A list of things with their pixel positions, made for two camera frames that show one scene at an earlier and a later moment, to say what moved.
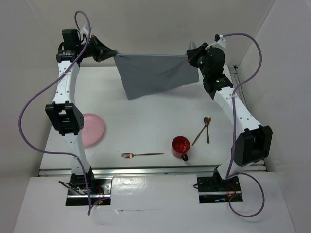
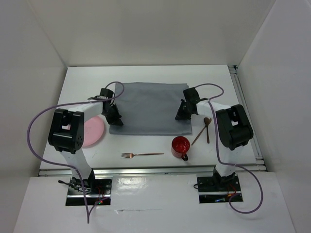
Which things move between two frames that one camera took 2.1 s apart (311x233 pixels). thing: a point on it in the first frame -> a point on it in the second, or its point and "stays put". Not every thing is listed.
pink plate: [93, 129] stays put
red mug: [183, 144] stays put
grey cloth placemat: [143, 74] -> [150, 108]
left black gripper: [101, 51] -> [115, 120]
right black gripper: [194, 54] -> [180, 115]
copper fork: [131, 155] stays put
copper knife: [197, 137] stays put
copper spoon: [207, 121] stays put
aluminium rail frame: [238, 84] stays put
